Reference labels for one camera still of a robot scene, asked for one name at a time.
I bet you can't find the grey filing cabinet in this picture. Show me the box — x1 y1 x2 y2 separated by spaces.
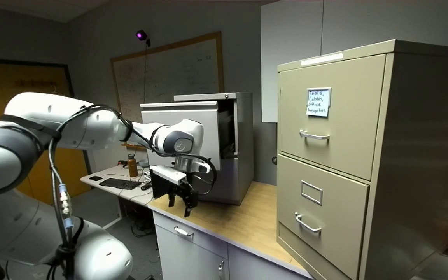
140 92 254 206

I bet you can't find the whiteboard with wooden frame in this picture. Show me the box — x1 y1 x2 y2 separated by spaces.
110 31 225 151

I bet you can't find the brown bottle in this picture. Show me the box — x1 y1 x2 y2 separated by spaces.
127 153 139 179

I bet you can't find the beige drawer with label frame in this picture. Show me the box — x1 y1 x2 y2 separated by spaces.
276 154 371 280

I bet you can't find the camera on mount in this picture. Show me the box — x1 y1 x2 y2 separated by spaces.
135 29 152 48

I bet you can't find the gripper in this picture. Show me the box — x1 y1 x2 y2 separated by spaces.
168 178 200 218

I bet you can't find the white counter drawer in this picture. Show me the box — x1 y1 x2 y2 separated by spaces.
153 211 231 259

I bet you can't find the blue paper note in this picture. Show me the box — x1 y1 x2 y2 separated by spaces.
306 87 332 117

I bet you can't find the grey cabinet drawer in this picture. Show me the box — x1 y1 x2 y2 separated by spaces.
140 100 238 172

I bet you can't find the orange door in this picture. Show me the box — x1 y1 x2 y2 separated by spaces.
0 58 93 206

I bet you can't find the beige drawer with blue note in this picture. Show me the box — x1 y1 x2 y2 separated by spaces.
278 54 387 182

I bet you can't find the curved silver drawer handle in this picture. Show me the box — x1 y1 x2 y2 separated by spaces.
294 212 323 234

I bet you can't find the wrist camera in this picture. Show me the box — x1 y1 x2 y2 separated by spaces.
149 165 188 200

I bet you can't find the white desk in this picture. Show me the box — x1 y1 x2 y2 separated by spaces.
80 163 155 231

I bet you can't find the beige filing cabinet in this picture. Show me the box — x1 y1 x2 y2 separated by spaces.
276 39 448 280

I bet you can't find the black keyboard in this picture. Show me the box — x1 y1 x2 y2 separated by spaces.
99 177 142 191

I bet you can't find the straight silver drawer handle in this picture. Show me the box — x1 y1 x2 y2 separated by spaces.
299 130 331 141

